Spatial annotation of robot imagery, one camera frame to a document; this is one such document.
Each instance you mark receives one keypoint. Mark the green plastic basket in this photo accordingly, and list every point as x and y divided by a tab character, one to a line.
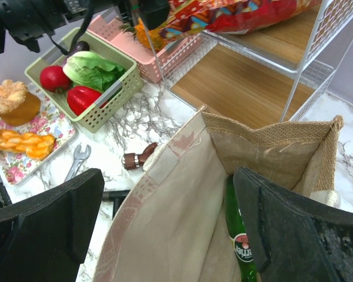
110	102

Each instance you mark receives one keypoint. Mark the orange bread toy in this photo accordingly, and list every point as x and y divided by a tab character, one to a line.
18	105

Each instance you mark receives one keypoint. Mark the white wire wooden shelf rack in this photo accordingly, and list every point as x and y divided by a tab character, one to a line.
268	76

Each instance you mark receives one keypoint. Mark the purple eggplant toy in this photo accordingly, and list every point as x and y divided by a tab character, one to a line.
80	46

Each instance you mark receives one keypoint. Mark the red bell pepper toy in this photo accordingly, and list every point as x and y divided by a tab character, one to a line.
79	98

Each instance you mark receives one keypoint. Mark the toy pineapple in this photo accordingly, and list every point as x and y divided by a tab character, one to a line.
146	39

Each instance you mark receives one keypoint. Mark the brown paper grocery bag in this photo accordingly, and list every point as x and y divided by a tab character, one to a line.
171	226

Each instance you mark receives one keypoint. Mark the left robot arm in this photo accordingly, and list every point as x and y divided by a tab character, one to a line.
28	20

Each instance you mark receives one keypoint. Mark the silver open-end wrench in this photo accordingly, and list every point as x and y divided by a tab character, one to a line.
79	157

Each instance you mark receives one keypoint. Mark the pink plastic basket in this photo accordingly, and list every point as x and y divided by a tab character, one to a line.
150	66

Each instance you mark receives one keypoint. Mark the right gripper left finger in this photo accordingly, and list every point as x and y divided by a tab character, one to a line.
46	237

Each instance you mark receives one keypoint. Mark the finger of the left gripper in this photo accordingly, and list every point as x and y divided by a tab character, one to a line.
153	12

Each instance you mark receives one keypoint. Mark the green snack packet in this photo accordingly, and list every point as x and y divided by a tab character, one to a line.
237	234

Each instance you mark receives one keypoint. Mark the red tomato toy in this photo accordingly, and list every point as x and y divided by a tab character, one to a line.
53	79

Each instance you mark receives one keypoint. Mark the black T-handle tool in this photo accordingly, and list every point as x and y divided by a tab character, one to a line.
115	196

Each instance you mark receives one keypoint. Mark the floral tray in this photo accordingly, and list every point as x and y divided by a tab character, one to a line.
17	167

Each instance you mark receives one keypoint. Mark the green lettuce toy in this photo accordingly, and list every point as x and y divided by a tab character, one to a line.
87	68

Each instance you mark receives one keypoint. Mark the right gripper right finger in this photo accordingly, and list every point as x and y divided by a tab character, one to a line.
292	237

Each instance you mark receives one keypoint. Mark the red snack packet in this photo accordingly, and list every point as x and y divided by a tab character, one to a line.
189	17

